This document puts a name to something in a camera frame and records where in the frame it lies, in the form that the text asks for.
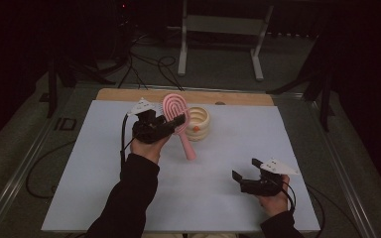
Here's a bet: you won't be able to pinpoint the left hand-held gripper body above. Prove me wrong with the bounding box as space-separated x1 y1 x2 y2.
126 96 177 145

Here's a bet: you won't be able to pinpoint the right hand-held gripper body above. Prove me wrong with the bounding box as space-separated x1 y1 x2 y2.
239 157 301 197

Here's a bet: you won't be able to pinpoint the pink hairbrush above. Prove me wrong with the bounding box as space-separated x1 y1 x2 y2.
161 92 198 163

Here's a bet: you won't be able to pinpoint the cream ribbed cup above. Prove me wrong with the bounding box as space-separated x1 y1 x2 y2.
184 105 211 143

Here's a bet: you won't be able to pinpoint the person's right hand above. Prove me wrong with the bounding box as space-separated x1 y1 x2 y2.
253 174 293 218

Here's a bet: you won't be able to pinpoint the person's left hand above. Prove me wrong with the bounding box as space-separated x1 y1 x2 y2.
129 132 174 166

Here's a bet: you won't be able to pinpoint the white table mat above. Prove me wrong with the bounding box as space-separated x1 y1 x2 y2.
41 99 321 234

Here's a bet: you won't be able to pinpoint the black stand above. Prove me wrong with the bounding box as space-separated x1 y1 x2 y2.
266 31 337 133
45 54 117 119

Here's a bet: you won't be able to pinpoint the white metal stand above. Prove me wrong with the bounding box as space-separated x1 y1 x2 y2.
167 0 276 82

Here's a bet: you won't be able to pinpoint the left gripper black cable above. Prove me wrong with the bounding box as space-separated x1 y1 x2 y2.
119 112 137 181

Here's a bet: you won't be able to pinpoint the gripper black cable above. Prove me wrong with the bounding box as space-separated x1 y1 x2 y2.
119 112 137 181
274 178 363 238

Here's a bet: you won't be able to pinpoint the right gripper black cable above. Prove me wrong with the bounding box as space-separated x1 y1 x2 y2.
274 178 363 238

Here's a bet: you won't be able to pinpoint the black floor cables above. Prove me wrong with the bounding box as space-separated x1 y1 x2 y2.
116 31 186 92

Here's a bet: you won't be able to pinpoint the metal floor rail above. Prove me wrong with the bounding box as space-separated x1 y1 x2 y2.
0 88 77 238
306 98 376 238

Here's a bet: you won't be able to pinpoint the black floor cable loop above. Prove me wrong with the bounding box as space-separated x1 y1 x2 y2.
25 141 77 200

